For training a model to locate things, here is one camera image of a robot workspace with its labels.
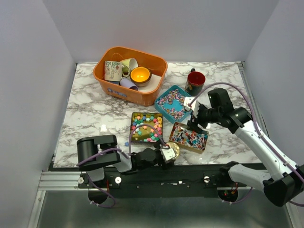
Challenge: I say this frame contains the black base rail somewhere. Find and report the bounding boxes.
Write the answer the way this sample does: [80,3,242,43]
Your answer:
[48,163,266,199]

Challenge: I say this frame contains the illustrated white mug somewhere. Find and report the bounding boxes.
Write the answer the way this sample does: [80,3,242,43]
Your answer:
[104,61,122,81]

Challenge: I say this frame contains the gold round lid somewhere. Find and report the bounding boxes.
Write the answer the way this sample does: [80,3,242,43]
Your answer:
[166,142,180,159]

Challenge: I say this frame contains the gold tin round lollipops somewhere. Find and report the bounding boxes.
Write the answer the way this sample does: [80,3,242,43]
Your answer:
[169,122,209,154]

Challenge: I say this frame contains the black red skull mug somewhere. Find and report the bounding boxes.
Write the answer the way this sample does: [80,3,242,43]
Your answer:
[185,68,206,96]

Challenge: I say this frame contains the yellow inside dark cup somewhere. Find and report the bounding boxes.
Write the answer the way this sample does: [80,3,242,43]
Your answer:
[130,66,152,87]

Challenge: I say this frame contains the orange plastic bin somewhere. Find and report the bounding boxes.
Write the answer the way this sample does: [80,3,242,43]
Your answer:
[93,46,168,106]

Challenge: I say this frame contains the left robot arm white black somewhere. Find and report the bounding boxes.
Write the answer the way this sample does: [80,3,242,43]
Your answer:
[76,135,180,188]

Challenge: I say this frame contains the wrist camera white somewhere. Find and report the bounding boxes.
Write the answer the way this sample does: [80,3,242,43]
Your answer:
[183,97,200,118]
[160,147,176,162]

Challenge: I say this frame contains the aluminium frame rail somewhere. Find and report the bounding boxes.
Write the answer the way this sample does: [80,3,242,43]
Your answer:
[38,171,81,191]

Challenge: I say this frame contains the pale green mug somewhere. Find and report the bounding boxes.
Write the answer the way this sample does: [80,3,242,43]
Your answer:
[121,58,138,78]

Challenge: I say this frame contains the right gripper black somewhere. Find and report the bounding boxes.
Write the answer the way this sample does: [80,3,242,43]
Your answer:
[186,103,221,134]

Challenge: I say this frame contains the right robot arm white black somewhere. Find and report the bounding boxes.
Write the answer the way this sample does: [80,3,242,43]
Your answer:
[183,88,304,207]

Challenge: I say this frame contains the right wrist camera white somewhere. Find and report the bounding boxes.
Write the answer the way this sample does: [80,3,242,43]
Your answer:
[183,97,200,118]

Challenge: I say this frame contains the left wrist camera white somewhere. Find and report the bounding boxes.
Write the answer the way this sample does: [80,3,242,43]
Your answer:
[160,147,176,162]

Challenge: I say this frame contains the lavender cup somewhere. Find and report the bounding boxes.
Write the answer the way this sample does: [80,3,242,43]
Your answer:
[119,78,138,91]

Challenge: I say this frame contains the gold tin star candies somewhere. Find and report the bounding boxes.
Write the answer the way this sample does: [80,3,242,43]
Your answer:
[130,112,163,143]

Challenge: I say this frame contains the teal tin swirl lollipops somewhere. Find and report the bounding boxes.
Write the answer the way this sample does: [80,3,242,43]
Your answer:
[154,85,190,124]

